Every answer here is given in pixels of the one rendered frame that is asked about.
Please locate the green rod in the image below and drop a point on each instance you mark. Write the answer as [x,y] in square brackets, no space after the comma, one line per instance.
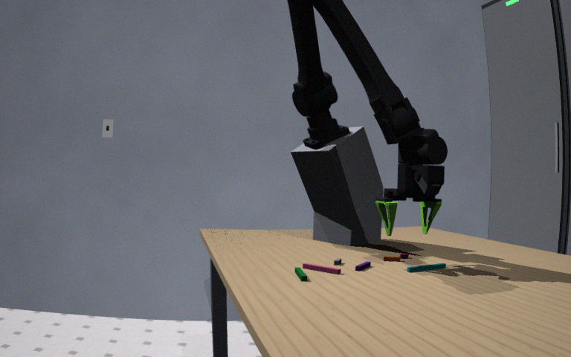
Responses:
[299,272]

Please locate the turquoise rod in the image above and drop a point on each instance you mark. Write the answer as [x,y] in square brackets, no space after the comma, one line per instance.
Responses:
[426,267]

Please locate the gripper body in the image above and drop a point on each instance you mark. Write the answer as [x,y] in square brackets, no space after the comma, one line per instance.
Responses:
[402,195]

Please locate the purple rod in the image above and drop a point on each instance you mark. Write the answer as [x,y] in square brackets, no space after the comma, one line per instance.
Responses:
[362,266]

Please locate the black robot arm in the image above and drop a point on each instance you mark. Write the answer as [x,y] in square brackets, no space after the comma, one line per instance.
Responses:
[396,117]

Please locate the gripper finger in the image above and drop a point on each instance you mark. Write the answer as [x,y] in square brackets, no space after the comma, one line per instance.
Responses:
[391,209]
[435,206]

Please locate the pink rod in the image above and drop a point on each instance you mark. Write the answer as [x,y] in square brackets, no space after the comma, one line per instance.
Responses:
[322,268]

